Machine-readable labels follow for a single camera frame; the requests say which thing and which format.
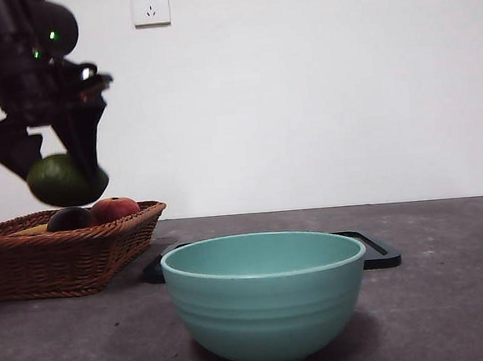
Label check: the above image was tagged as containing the black rectangular tray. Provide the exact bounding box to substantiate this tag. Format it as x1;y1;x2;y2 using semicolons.
140;225;403;288

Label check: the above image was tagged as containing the teal ribbed bowl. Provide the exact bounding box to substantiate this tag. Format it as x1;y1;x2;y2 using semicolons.
158;223;375;361

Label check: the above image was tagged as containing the yellow banana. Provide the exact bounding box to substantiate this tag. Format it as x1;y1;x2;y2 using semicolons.
10;223;49;237

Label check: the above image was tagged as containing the white wall socket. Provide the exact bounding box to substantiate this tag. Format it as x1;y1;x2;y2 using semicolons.
132;0;173;30

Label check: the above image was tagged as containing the dark red apple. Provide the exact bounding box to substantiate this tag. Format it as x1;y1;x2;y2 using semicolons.
45;204;100;233

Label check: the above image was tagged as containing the brown wicker basket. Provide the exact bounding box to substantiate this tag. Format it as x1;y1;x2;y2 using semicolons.
0;199;174;304

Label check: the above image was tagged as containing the green avocado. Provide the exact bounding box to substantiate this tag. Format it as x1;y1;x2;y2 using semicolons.
24;150;112;210

